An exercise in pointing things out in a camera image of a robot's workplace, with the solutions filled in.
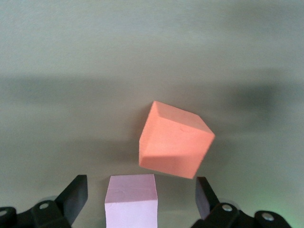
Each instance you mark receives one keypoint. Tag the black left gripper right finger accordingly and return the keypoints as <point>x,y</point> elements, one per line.
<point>225,216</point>

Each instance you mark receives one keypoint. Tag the orange foam block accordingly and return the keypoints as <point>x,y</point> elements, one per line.
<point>175,142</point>

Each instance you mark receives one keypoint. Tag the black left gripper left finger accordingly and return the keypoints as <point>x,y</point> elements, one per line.
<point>47,213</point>

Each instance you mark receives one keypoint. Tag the pink foam block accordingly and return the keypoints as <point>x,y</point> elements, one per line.
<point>131,202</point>

